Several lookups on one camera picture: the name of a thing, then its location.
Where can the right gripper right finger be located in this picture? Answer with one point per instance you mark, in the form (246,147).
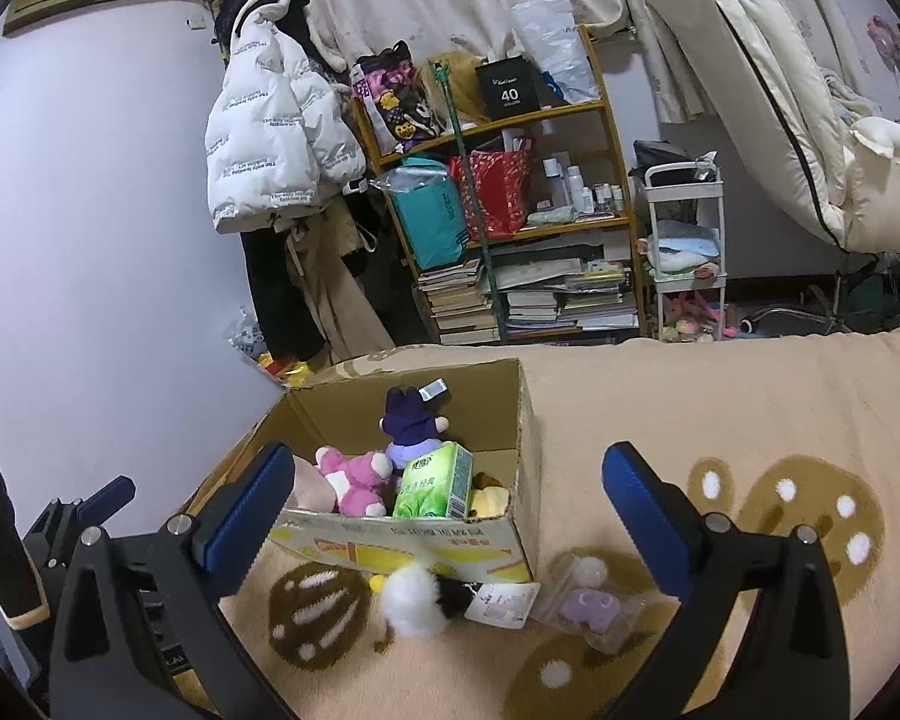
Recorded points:
(792,661)

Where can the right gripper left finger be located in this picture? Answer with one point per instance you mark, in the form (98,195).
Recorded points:
(139,631)

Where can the pink plush bear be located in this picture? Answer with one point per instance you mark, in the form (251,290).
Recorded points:
(359,483)

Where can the green tissue pack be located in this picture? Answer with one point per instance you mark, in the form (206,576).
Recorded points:
(437,484)

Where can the purple dark-eared plush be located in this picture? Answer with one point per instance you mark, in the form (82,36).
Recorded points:
(411,421)

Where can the pink swirl roll pillow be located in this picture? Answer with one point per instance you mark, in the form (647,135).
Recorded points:
(310,490)

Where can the white fluffy pompom toy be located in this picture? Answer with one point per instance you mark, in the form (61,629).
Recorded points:
(416,602)

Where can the plastic bag with toys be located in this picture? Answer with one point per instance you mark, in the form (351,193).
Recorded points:
(244,335)

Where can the open cardboard box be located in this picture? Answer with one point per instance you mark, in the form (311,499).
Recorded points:
(490,414)

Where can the beige hanging coat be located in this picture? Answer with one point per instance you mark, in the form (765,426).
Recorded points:
(317,245)

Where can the stack of books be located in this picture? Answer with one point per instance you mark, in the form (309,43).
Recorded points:
(460,304)

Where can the white rolling cart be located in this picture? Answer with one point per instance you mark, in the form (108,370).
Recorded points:
(685,251)

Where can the cream massage chair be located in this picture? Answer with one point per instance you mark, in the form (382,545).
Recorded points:
(839,181)

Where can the wooden shelf unit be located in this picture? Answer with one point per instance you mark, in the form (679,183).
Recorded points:
(572,273)

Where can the white puffer jacket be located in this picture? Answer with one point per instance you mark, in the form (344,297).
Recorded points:
(277,144)

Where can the teal bag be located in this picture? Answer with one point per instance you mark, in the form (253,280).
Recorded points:
(428,206)

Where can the red gift bag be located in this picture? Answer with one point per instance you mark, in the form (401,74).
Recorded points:
(503,180)

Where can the colourful anime bag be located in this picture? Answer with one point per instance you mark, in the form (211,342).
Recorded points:
(388,87)

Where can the black box marked 40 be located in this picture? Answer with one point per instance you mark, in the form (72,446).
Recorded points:
(507,88)

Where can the green pole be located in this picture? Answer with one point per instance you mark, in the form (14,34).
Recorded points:
(441,72)

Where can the bagged purple plush keychain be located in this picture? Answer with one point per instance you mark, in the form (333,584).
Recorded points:
(581,596)

